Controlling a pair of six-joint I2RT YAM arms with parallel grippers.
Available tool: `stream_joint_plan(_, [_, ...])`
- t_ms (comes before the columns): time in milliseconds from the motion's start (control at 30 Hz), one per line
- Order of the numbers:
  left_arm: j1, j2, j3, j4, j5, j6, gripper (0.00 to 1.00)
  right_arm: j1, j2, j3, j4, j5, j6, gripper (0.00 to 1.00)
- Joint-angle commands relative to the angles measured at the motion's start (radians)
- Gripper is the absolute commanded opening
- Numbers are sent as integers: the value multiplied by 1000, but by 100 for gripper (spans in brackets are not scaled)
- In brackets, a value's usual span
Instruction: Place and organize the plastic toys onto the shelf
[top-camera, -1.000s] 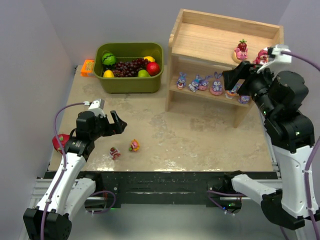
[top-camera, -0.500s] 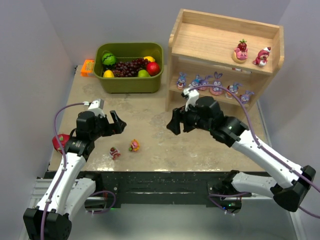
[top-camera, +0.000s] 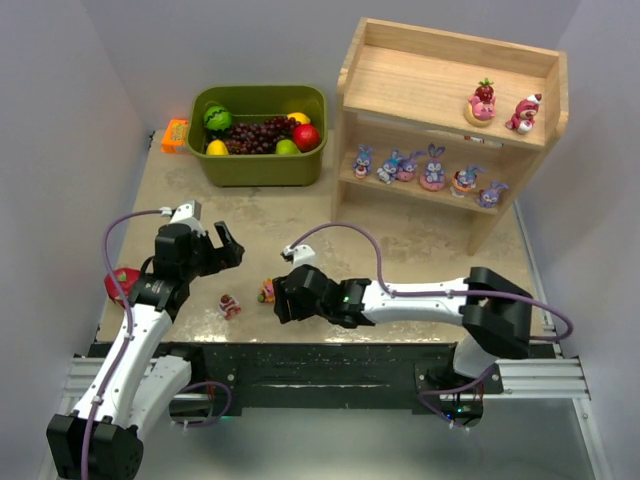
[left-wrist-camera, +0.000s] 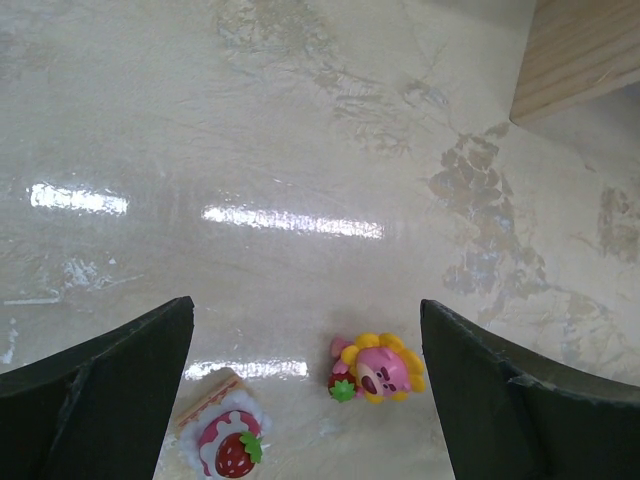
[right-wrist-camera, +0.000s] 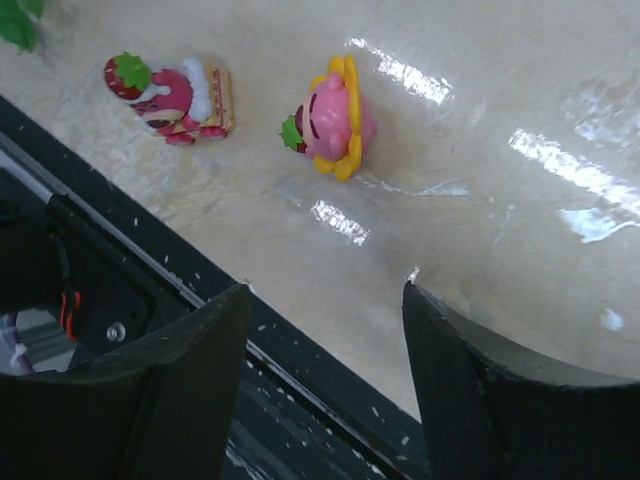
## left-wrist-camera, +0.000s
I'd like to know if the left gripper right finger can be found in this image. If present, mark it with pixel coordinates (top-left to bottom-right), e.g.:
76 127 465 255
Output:
420 300 639 479

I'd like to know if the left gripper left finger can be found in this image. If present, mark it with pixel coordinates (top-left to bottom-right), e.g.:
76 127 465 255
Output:
1 297 194 480

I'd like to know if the red strawberry bear figure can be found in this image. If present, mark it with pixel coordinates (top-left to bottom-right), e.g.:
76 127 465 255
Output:
173 369 272 479

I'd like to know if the pink bear yellow flower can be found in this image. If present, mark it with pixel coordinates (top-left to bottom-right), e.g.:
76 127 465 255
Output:
327 333 426 404

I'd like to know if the wooden two-tier shelf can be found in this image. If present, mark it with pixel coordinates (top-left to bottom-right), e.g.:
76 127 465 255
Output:
510 0 639 125

